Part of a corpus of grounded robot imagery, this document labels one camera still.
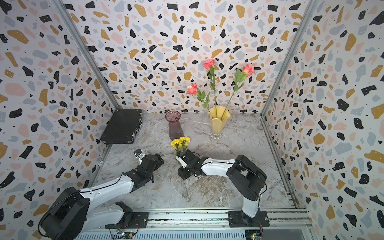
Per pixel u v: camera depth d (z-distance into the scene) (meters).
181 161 0.75
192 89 0.82
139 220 0.73
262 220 0.75
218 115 1.00
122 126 1.11
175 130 0.97
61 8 0.69
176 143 1.00
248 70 0.85
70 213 0.41
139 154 0.77
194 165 0.70
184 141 1.00
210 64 0.88
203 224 0.73
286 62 0.91
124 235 0.70
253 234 0.70
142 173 0.67
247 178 0.48
